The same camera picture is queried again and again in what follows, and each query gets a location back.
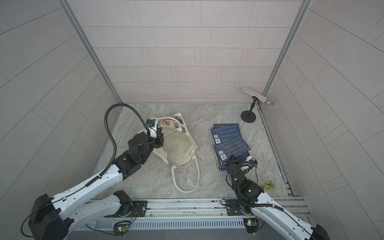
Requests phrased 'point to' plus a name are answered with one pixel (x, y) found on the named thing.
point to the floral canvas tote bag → (178, 148)
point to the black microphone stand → (249, 116)
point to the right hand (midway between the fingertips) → (227, 155)
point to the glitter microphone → (268, 102)
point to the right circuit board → (252, 225)
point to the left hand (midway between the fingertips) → (164, 125)
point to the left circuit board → (120, 228)
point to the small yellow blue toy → (271, 185)
